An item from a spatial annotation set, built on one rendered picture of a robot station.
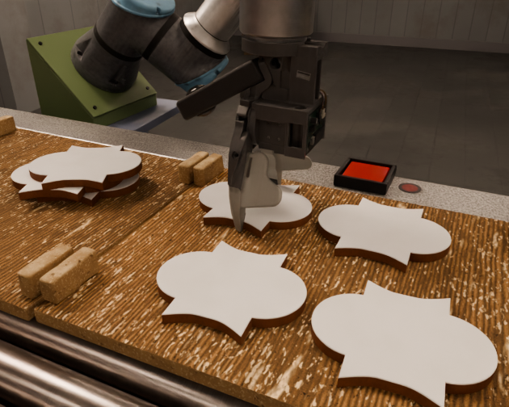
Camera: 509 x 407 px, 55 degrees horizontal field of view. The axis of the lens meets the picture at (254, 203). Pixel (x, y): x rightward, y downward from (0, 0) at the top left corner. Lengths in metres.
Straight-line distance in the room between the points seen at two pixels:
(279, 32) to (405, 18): 6.64
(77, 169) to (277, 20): 0.33
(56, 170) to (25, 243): 0.12
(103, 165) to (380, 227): 0.36
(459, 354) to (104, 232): 0.38
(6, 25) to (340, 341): 4.05
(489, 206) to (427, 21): 6.42
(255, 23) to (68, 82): 0.70
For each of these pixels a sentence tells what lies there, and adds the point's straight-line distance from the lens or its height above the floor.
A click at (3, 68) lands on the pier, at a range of 4.33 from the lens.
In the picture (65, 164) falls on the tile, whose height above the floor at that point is 0.97.
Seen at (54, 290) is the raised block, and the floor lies 0.95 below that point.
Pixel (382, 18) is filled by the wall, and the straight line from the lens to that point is 7.14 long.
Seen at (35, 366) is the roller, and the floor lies 0.92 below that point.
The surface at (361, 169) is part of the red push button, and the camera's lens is 0.74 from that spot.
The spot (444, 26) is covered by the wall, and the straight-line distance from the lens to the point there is 7.09.
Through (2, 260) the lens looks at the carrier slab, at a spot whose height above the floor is 0.94.
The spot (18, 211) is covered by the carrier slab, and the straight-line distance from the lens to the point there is 0.66.
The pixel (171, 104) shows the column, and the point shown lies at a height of 0.87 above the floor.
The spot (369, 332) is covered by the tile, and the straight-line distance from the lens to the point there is 0.42.
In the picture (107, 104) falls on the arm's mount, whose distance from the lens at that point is 1.14.
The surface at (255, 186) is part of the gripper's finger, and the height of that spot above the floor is 0.99.
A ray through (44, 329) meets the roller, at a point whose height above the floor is 0.92.
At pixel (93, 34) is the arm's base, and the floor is 1.06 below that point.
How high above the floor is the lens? 1.23
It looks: 28 degrees down
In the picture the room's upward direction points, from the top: straight up
